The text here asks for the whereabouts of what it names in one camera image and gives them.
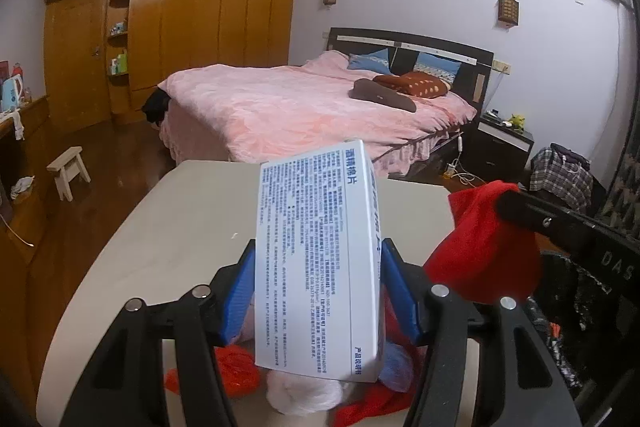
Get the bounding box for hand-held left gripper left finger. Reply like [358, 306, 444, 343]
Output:
[60, 239, 258, 427]

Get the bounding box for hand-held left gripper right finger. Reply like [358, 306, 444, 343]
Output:
[380, 237, 583, 427]

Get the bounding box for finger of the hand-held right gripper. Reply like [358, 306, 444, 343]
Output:
[495, 184, 598, 258]

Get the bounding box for blue plastic bag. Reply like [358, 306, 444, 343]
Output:
[377, 339, 416, 393]

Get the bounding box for black bagged trash bin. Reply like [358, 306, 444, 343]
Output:
[522, 249, 640, 427]

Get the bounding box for red cloth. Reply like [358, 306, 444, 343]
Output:
[334, 379, 417, 427]
[424, 181, 542, 303]

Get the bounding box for white paper box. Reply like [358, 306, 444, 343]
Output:
[254, 139, 388, 383]

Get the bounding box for patterned dark curtain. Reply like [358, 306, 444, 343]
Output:
[599, 142, 640, 235]

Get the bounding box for dark jacket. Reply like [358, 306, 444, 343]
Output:
[549, 142, 592, 165]

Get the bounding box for dark nightstand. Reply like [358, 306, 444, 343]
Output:
[472, 112, 535, 182]

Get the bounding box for beige tablecloth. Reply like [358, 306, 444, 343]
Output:
[35, 159, 481, 427]

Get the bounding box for dark wooden bed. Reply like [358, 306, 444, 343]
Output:
[325, 27, 496, 180]

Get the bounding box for brown dotted pillow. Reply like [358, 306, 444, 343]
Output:
[372, 72, 451, 99]

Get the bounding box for blue patterned pillow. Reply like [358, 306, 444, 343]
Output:
[414, 53, 462, 84]
[347, 49, 393, 76]

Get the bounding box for bed with pink cover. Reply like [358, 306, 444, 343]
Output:
[157, 49, 478, 180]

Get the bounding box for brown cushion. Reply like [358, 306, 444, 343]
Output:
[348, 78, 417, 114]

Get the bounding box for black clothing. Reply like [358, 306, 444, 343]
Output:
[142, 88, 172, 126]

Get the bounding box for white wooden stool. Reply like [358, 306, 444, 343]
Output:
[46, 146, 92, 201]

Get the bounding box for wooden side cabinet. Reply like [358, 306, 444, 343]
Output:
[0, 94, 55, 298]

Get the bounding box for white crumpled cloth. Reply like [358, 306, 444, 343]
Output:
[10, 176, 37, 200]

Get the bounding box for wooden wardrobe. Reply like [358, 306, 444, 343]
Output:
[37, 0, 301, 128]

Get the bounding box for light blue kettle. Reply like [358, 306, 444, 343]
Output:
[0, 74, 27, 114]

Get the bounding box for white cable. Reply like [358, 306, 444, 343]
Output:
[452, 152, 488, 186]

